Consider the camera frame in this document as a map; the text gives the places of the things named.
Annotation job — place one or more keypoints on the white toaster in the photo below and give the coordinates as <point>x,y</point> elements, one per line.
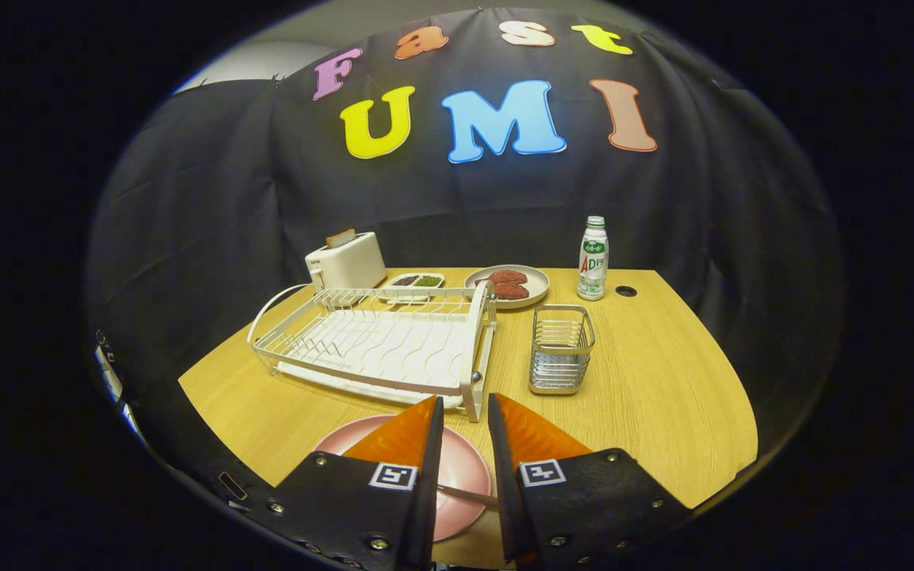
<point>350,266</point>

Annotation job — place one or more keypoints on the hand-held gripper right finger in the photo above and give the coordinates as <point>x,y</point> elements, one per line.
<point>508,507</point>

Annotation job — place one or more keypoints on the toast slice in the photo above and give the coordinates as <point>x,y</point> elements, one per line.
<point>340,238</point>

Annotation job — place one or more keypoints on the brown meat slice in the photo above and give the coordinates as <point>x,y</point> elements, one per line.
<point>512,291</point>
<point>505,277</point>

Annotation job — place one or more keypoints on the white divided dish with beans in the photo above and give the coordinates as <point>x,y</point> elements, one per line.
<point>425,281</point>

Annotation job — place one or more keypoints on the beige round plate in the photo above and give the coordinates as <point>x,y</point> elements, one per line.
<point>536,281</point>

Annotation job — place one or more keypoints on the pink plate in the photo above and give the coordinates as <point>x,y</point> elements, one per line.
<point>461,468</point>

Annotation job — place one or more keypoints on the black backdrop cloth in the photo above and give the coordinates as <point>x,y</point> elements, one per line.
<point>703,222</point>

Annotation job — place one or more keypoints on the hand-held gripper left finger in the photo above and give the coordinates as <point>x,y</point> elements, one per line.
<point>425,507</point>

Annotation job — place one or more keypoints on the white drink bottle green label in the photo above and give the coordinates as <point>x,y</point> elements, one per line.
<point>592,266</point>

